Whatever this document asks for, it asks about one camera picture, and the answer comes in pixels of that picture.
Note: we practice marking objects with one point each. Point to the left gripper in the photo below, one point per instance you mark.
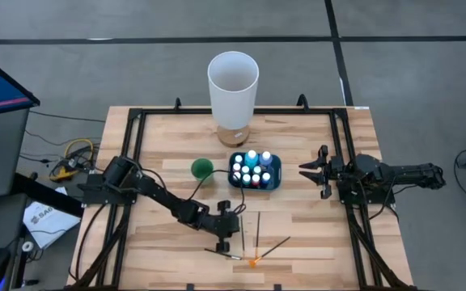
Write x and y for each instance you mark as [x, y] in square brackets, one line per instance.
[217, 226]

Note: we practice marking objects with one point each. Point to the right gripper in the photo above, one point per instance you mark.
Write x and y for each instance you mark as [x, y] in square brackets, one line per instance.
[336, 171]

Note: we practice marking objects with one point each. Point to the thin pointed brush gold ferrule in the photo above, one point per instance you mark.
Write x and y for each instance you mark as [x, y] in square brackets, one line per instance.
[242, 234]

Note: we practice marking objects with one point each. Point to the orange brush gold ferrule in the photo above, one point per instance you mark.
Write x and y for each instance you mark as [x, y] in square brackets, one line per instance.
[257, 234]

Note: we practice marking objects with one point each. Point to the black brush with white print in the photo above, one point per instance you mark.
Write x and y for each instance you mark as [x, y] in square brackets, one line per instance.
[227, 254]

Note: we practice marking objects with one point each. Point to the orange fan brush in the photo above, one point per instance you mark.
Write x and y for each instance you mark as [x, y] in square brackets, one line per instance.
[273, 246]

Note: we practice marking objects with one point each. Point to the small teal paint bottle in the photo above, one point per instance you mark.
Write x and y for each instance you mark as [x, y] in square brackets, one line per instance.
[245, 169]
[246, 178]

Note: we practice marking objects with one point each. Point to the small dark red paint bottle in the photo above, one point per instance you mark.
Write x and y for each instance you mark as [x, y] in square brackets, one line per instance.
[237, 175]

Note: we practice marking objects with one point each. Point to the small paint bottle black label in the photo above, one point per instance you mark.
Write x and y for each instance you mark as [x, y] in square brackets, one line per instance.
[236, 166]

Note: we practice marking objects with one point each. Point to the small green paint bottle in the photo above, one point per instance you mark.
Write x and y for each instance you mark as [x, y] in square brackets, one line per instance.
[257, 169]

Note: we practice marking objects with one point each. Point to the large teal paint bottle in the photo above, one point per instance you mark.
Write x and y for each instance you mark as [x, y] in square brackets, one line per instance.
[251, 154]

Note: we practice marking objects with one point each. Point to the small light blue paint bottle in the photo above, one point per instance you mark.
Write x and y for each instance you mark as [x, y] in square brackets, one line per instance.
[238, 158]

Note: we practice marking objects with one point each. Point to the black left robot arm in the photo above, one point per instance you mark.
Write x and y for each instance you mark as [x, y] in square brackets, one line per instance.
[160, 196]

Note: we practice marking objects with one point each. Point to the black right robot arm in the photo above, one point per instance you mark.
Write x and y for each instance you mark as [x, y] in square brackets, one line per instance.
[411, 174]

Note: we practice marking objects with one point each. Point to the teal plastic bin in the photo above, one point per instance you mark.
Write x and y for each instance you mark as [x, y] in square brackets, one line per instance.
[275, 178]

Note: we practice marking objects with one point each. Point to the green plastic cup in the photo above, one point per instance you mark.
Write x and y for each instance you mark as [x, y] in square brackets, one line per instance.
[202, 169]

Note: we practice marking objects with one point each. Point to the white printed paper sheet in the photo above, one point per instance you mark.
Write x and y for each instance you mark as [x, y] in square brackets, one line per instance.
[47, 222]

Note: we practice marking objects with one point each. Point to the black desk bar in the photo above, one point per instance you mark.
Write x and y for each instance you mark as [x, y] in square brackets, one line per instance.
[47, 196]

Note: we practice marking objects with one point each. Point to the white tape roll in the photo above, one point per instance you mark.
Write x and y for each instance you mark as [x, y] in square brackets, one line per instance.
[27, 245]

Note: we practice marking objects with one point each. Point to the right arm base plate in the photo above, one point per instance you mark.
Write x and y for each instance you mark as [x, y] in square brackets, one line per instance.
[382, 198]

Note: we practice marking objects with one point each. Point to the black aluminium table frame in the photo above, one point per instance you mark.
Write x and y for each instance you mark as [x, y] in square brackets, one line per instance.
[176, 110]

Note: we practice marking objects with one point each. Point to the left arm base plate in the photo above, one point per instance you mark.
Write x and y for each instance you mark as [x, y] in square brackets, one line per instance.
[91, 194]

